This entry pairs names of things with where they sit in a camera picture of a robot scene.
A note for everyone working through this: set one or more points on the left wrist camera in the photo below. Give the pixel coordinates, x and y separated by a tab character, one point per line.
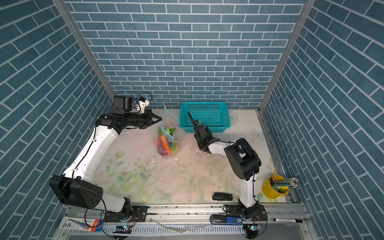
123	105

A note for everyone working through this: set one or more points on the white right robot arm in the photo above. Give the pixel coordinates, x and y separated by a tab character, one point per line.
245	163

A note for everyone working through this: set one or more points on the orange carrot toy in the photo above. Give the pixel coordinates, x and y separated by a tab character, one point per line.
165	144

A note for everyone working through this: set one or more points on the aluminium rail base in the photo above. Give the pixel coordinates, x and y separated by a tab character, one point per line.
187	220

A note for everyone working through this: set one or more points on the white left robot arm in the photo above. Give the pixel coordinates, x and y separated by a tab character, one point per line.
74	186

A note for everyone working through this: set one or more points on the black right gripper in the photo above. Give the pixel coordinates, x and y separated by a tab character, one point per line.
209	133

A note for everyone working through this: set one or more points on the green leafy vegetable toy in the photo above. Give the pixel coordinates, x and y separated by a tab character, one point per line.
171	131

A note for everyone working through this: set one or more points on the black marker pen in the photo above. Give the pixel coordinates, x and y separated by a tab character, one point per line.
280	220

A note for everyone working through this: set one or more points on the blue black device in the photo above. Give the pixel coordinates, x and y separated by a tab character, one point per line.
225	220

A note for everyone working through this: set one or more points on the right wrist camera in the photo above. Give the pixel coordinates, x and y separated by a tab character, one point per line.
197	125

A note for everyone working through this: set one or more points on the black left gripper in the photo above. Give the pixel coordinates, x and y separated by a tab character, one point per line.
148	121

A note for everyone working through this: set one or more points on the black stapler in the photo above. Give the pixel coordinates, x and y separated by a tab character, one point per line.
219	196

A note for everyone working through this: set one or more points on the red blue printed box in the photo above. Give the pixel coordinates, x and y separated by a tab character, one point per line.
77	224

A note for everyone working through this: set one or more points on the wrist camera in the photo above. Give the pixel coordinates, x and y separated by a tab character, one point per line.
197	125
123	105

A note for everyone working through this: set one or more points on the bundle of pencils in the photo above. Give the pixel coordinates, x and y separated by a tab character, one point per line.
286	184

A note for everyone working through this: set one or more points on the purple onion toy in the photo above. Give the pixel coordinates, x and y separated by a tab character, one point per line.
162	151

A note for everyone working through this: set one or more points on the yellow pencil cup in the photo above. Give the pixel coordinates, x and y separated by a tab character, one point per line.
271	191

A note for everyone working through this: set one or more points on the clear zip top bag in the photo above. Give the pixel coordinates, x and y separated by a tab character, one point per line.
169	120

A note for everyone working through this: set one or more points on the teal plastic basket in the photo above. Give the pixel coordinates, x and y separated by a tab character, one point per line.
214	114

